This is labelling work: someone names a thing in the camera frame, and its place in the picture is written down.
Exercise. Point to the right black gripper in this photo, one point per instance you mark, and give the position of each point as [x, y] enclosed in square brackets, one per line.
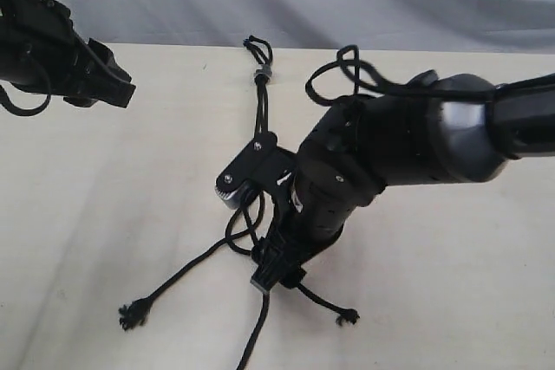
[319, 208]

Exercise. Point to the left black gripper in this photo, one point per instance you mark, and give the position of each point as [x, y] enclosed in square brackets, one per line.
[40, 53]

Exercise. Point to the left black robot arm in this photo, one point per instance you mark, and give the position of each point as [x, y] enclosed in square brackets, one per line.
[41, 53]

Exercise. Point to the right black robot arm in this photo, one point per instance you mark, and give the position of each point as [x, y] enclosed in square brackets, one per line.
[363, 146]

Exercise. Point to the white backdrop cloth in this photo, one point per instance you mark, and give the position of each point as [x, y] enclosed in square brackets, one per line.
[442, 25]

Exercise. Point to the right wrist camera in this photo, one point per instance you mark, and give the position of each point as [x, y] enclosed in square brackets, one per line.
[262, 165]

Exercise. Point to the grey metal cable clamp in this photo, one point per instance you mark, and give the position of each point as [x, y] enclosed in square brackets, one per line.
[263, 75]

